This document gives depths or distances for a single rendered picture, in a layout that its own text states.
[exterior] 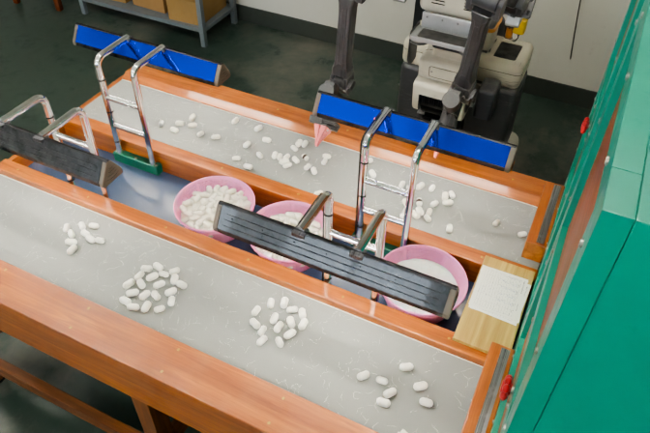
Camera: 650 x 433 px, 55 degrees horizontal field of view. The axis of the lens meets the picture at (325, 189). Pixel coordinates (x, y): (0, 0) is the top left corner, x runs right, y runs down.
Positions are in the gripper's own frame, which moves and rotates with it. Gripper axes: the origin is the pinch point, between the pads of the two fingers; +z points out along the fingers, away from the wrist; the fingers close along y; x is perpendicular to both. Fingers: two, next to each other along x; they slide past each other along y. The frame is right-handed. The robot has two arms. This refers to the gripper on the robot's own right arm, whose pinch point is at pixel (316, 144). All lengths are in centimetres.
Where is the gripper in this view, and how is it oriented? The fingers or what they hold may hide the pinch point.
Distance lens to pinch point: 223.9
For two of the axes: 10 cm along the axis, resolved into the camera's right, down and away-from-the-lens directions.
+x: 2.8, 1.7, 9.4
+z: -3.3, 9.4, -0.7
